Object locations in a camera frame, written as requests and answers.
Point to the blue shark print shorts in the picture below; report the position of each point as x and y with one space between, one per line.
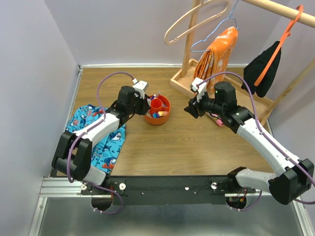
107 146

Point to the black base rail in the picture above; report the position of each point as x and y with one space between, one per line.
174 190

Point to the white blue marker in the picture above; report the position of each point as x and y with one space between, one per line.
155 96

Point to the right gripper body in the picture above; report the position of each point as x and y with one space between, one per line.
205 104

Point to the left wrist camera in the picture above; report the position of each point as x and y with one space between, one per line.
140 86

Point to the orange round desk organizer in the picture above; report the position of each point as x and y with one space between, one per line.
159 104

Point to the orange plastic hanger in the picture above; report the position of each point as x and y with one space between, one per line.
286 33

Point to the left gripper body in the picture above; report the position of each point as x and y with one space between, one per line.
139 105

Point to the pink yellow highlighter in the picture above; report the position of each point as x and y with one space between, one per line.
162 113

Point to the pink crayon tube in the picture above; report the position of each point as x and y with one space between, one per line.
216 119

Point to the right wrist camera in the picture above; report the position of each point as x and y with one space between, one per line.
199 87

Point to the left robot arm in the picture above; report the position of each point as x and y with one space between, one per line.
74 150

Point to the orange folded cloth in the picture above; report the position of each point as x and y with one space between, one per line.
217 56

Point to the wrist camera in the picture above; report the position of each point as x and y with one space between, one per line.
199 87
140 86

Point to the black garment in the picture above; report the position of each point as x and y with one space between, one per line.
254 69

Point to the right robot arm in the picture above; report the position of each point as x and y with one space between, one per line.
291 176

